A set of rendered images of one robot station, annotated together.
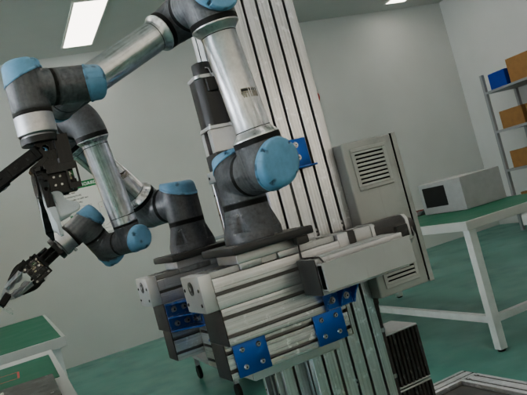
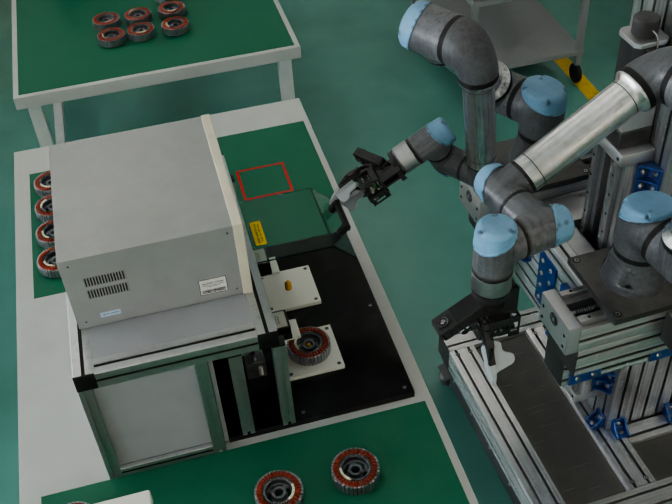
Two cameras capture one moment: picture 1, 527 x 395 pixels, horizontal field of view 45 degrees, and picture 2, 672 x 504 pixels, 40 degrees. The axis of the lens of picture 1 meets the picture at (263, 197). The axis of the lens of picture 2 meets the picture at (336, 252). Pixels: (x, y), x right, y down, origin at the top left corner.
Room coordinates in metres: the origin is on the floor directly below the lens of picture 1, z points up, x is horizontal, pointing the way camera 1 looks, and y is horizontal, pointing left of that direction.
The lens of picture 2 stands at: (-0.04, 0.45, 2.58)
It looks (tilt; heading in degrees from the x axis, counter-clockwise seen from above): 42 degrees down; 11
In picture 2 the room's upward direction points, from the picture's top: 4 degrees counter-clockwise
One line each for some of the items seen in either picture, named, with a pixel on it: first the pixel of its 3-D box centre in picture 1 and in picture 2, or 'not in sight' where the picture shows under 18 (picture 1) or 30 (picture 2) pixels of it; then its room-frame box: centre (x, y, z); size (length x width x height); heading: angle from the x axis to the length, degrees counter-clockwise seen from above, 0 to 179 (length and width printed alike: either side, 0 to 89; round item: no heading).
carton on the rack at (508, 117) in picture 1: (523, 114); not in sight; (7.72, -3.35, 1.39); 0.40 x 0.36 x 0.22; 114
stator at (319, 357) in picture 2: not in sight; (308, 345); (1.52, 0.83, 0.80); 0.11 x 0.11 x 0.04
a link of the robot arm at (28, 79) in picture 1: (27, 88); (495, 247); (1.22, 0.39, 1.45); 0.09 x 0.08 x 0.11; 123
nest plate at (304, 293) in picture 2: not in sight; (288, 289); (1.75, 0.92, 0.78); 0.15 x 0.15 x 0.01; 23
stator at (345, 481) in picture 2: not in sight; (355, 471); (1.18, 0.67, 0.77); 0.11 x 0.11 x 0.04
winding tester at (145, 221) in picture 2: not in sight; (147, 216); (1.52, 1.18, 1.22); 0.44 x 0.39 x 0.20; 23
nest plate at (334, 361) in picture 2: not in sight; (309, 352); (1.52, 0.83, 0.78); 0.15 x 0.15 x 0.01; 23
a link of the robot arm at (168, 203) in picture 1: (179, 200); (540, 106); (2.06, 0.27, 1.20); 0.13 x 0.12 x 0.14; 54
